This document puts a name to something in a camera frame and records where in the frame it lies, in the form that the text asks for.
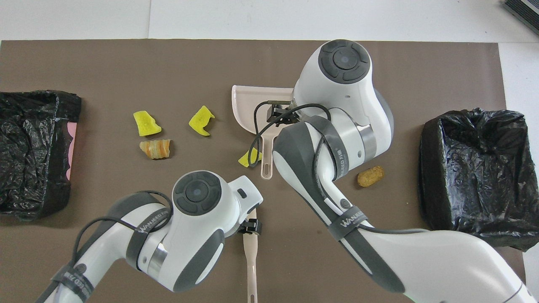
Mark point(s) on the orange striped croissant piece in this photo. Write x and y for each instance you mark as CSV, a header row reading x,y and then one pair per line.
x,y
156,150

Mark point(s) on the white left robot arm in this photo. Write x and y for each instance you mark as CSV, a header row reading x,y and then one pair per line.
x,y
198,235

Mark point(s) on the dark ribbed object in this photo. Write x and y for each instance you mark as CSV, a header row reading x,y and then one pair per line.
x,y
526,8

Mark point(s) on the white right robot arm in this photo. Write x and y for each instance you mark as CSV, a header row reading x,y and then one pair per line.
x,y
345,105

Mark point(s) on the pink bin with black bag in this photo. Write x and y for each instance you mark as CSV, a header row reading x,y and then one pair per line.
x,y
29,160

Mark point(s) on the small yellow sponge piece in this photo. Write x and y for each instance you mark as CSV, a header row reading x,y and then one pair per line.
x,y
245,160

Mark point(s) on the brown bread nugget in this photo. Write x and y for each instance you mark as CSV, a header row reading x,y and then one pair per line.
x,y
370,176

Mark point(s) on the beige brush black bristles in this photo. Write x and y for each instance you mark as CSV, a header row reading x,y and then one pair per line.
x,y
251,261

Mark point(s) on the beige plastic dustpan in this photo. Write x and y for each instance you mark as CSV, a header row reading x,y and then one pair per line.
x,y
248,105

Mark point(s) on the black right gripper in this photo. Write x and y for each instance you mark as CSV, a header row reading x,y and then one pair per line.
x,y
278,114

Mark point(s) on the brown paper mat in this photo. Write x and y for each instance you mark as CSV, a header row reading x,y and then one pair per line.
x,y
126,63

